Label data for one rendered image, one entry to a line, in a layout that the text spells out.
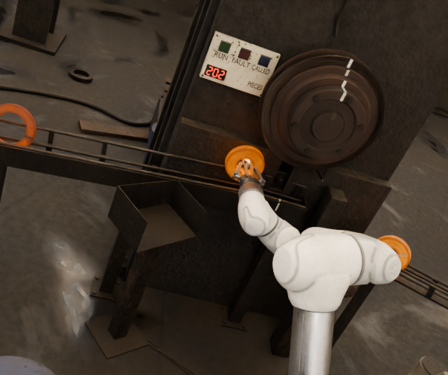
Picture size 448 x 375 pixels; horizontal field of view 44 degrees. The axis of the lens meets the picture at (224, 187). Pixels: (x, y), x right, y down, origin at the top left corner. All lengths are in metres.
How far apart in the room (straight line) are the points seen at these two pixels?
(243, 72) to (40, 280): 1.25
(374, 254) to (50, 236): 1.78
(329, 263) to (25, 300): 1.51
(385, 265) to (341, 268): 0.12
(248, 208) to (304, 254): 0.60
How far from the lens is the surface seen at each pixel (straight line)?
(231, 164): 2.16
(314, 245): 1.30
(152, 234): 2.00
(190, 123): 2.21
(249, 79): 2.17
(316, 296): 1.32
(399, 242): 2.33
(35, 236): 2.78
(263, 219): 1.83
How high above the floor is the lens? 1.78
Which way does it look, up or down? 29 degrees down
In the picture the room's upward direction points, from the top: 24 degrees clockwise
